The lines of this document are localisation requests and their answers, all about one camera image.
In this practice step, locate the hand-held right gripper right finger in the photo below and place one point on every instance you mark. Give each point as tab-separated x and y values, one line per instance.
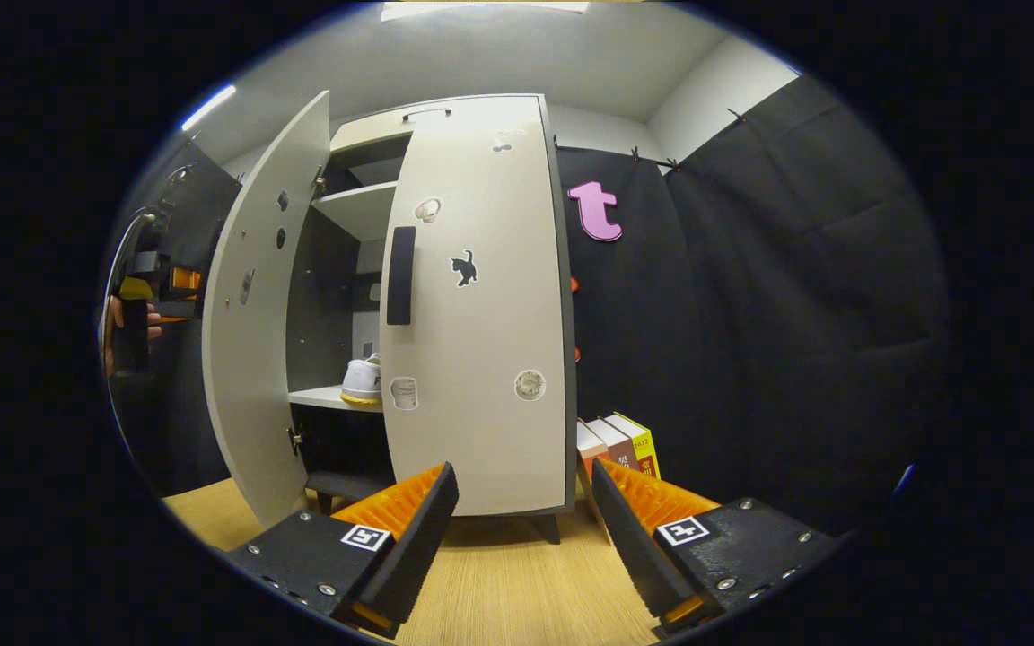
635	547

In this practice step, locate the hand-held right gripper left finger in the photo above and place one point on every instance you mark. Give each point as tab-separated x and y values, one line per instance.
414	556

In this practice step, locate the white shoe cabinet door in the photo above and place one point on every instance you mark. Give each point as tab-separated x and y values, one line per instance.
257	386
481	341

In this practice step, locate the white striped shoe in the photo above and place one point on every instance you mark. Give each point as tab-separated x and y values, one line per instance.
363	377

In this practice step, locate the yellow book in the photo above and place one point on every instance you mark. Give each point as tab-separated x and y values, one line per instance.
643	444

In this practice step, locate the black backdrop rod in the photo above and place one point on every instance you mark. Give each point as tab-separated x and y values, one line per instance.
652	161

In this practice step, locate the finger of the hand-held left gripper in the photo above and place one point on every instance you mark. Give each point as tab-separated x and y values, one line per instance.
176	310
185	279

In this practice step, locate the white cabinet drawer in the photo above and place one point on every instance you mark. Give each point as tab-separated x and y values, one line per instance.
481	109

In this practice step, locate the ceiling light panel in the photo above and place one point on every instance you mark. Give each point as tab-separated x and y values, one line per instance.
481	9

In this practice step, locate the white shoe cabinet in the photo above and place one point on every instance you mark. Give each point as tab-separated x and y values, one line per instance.
364	206

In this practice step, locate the ceiling light strip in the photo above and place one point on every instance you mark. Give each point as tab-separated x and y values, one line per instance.
209	108

